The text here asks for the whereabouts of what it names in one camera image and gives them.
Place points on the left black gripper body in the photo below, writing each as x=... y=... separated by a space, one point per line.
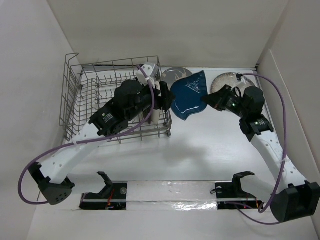
x=146 y=98

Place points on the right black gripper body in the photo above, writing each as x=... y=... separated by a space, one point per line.
x=233 y=104

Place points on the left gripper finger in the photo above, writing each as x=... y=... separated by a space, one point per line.
x=166 y=101
x=165 y=92

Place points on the grey plate with deer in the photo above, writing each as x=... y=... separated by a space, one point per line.
x=174 y=74

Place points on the cream three-section divided plate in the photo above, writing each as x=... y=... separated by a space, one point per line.
x=155 y=116

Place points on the dark blue plate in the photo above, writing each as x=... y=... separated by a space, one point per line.
x=188 y=95

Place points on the cream plate with metallic rim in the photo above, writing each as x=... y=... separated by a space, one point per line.
x=147 y=114

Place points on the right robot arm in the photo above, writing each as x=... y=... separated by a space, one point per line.
x=293 y=196

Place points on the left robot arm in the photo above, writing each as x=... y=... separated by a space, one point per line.
x=132 y=105

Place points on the speckled beige round plate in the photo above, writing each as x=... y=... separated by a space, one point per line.
x=229 y=79

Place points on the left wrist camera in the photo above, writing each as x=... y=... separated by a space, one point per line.
x=147 y=72

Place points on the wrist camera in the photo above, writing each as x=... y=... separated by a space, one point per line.
x=147 y=72
x=240 y=80

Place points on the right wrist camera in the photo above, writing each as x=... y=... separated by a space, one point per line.
x=240 y=80

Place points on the grey wire dish rack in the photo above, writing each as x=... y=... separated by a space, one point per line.
x=88 y=87

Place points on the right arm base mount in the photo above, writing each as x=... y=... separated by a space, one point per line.
x=230 y=196

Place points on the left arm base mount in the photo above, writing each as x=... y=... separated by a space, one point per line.
x=112 y=197

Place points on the metal rail bar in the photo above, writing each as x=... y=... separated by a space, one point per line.
x=168 y=199

